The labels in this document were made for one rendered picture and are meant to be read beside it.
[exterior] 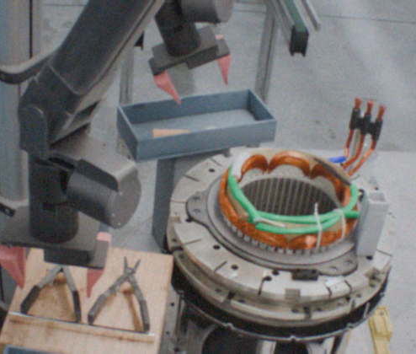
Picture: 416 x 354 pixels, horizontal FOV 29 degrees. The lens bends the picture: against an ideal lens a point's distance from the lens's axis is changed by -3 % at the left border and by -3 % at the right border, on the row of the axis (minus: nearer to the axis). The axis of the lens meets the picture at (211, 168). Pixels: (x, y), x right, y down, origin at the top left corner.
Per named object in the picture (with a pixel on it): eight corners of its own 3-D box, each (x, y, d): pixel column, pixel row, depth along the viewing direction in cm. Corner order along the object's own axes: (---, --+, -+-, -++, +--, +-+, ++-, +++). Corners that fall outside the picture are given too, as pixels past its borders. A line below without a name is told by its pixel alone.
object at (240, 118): (232, 212, 165) (250, 88, 149) (255, 248, 157) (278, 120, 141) (111, 235, 156) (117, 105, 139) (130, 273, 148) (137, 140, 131)
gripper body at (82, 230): (93, 263, 92) (94, 211, 88) (6, 252, 92) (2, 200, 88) (101, 227, 98) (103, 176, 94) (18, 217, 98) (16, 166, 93)
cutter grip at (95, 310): (93, 324, 97) (93, 315, 96) (87, 322, 97) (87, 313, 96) (106, 303, 100) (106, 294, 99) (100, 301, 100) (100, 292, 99)
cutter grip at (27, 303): (26, 315, 97) (25, 306, 96) (20, 313, 97) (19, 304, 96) (40, 294, 100) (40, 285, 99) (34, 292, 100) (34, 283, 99)
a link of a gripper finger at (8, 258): (57, 310, 97) (55, 251, 91) (-1, 303, 97) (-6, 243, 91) (66, 273, 102) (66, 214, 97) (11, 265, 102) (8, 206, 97)
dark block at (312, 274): (290, 272, 106) (292, 265, 105) (317, 273, 106) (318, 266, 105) (291, 280, 105) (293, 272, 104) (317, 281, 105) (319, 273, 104)
